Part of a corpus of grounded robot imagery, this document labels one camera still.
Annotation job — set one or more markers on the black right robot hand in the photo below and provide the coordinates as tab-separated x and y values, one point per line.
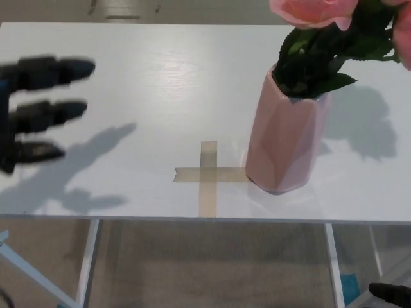
393	295

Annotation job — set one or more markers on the blue floor tape patch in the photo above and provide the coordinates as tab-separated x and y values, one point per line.
350	287

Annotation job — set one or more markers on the pink faceted ceramic vase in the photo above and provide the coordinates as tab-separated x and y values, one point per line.
282	144

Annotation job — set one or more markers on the pink artificial rose bouquet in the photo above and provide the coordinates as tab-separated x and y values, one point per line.
308	64

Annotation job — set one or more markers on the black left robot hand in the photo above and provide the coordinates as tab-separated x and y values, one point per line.
41	73

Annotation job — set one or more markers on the beige horizontal tape strip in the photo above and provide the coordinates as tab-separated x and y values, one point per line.
186	175

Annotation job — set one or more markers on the thin white table leg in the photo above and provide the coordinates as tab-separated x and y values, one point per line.
376	253

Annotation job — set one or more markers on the light blue metal bar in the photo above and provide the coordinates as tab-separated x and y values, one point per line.
35	276

